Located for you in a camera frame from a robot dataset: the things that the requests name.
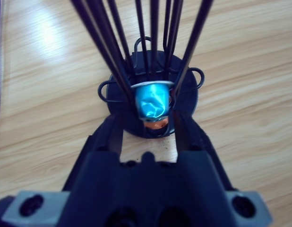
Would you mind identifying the blue coffee capsule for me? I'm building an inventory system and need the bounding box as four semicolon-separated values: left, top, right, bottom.
130;80;174;122

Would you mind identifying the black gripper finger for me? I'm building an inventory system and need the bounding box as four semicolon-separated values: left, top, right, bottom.
63;115;124;190
176;113;232;189

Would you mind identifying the black wire capsule holder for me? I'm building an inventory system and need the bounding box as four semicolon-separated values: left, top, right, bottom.
69;0;214;140

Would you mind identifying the orange coffee capsule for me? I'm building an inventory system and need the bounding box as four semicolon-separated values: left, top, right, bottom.
144;119;170;131

